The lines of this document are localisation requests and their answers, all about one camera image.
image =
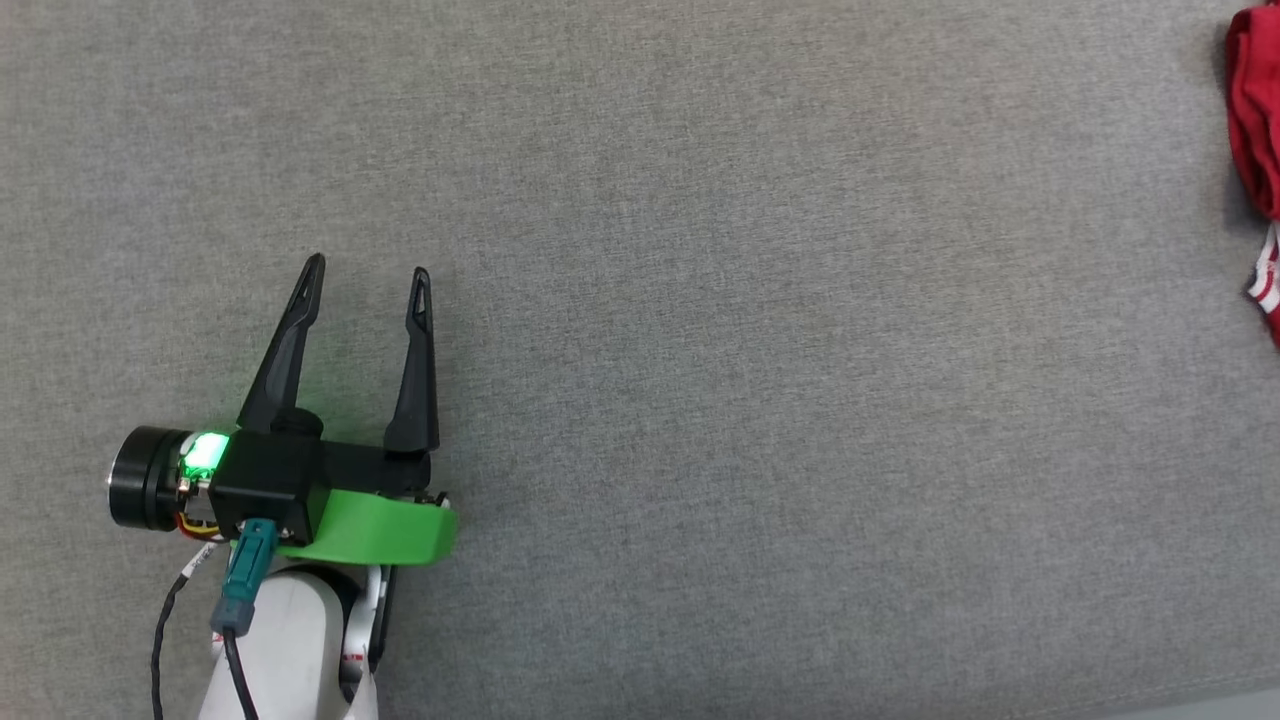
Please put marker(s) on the grey fabric work surface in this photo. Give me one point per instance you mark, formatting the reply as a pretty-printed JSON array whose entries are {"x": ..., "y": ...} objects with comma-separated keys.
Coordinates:
[{"x": 700, "y": 300}]

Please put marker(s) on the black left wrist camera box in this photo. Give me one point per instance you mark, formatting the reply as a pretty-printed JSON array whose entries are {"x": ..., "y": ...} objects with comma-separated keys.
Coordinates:
[{"x": 265, "y": 480}]

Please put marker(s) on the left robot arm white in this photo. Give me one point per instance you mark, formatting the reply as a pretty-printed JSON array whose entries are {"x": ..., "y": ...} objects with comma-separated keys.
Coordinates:
[{"x": 300, "y": 650}]

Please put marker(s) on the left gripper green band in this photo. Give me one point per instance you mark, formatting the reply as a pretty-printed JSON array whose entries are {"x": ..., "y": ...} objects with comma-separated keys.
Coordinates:
[{"x": 380, "y": 530}]

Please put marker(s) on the red garment with white trim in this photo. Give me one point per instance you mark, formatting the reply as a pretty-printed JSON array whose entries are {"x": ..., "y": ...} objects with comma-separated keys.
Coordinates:
[{"x": 1260, "y": 120}]

